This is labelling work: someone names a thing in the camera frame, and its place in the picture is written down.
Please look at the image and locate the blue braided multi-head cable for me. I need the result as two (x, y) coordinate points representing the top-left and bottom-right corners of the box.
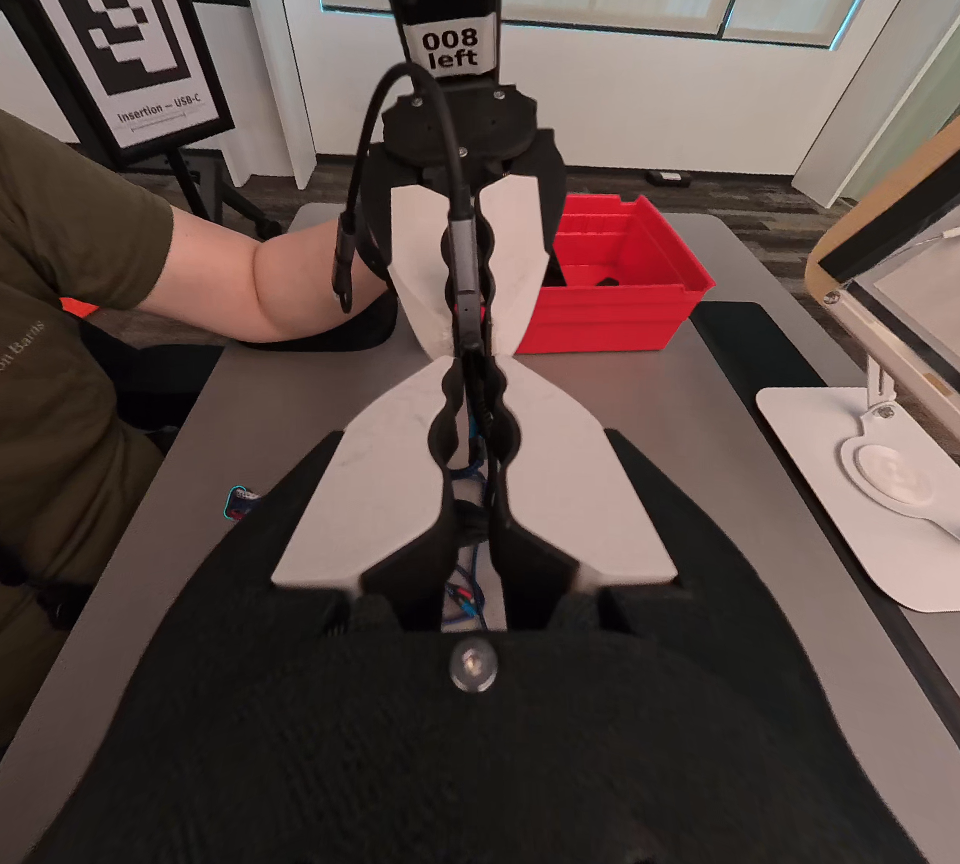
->
(223, 459), (496, 633)

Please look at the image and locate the red plastic bin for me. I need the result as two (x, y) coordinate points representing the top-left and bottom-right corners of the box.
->
(513, 192), (717, 357)

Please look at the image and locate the wooden document stand white base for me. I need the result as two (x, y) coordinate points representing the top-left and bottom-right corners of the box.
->
(756, 117), (960, 614)

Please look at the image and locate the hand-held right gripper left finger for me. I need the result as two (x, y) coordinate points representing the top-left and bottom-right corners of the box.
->
(270, 356), (460, 614)

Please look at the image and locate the grey usb hub with cable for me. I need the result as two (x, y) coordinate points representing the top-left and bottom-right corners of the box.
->
(332, 63), (490, 357)

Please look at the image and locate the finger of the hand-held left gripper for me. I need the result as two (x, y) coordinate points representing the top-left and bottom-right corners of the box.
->
(477, 174), (554, 358)
(388, 183), (462, 363)

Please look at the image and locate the person's olive shirt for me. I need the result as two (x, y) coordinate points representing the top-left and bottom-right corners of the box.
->
(0, 108), (175, 756)

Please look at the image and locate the black framed marker sign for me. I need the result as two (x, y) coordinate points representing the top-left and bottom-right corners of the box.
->
(0, 0), (236, 169)

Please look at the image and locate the black easel tripod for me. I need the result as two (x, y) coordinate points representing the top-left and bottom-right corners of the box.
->
(123, 144), (285, 243)

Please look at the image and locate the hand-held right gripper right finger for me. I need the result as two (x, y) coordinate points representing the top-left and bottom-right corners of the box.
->
(487, 356), (680, 618)

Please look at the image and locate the dark rectangular pad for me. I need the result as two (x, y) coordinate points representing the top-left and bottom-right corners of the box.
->
(690, 300), (826, 393)

